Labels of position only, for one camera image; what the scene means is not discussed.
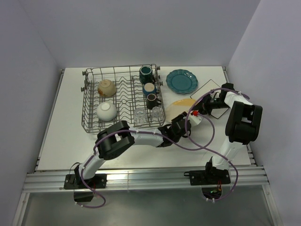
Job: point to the dark blue mug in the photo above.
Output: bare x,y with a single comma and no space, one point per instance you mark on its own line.
149,88

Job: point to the clear drinking glass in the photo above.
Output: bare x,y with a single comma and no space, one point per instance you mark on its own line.
156,114

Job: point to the white bowl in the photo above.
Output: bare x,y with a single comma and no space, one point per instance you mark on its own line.
106,111

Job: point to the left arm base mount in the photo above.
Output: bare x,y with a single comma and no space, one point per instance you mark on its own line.
72,182

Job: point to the brown mug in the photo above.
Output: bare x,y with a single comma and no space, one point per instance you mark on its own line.
152,101

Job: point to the aluminium rail frame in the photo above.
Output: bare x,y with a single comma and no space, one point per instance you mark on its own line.
144,188

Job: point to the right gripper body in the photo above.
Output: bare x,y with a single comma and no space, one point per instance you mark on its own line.
207,105

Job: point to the cream bowl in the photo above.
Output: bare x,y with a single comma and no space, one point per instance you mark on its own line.
106,88

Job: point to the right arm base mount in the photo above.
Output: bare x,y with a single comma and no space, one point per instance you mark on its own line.
213,177

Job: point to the grey wire dish rack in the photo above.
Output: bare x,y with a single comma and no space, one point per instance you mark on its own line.
128,97

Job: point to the teal green mug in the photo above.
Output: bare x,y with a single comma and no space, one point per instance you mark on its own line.
146,74

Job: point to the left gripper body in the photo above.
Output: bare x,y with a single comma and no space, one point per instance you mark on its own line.
178,118

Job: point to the cream yellow plate leaf motif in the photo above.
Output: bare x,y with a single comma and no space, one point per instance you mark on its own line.
178,107

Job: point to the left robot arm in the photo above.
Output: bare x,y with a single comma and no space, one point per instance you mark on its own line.
116,139

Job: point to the clear glass mug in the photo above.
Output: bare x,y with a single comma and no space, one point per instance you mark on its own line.
140,116

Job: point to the teal scalloped plate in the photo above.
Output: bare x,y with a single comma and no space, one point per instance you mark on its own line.
182,81

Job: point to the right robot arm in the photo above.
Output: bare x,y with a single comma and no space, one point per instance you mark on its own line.
242,127

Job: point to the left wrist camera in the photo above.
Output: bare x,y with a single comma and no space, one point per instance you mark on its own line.
194,118

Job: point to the white square plate black rim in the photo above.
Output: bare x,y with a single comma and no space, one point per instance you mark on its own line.
210,85

